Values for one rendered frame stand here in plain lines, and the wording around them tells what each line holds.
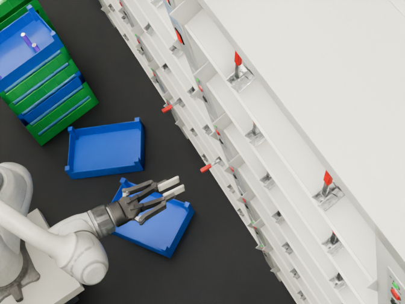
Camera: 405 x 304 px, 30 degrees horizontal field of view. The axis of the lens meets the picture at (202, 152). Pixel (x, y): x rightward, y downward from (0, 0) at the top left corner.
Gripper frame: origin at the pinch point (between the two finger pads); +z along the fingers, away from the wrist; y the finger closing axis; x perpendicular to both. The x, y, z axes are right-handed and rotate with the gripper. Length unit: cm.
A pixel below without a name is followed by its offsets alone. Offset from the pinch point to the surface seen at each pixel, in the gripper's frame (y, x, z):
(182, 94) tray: -17.0, 18.4, 13.9
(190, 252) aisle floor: -2, -52, 3
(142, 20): -33, 37, 11
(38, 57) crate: -81, -12, -16
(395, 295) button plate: 89, 107, -2
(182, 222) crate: -11.4, -46.5, 5.4
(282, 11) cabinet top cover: 52, 121, 4
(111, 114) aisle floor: -74, -53, 4
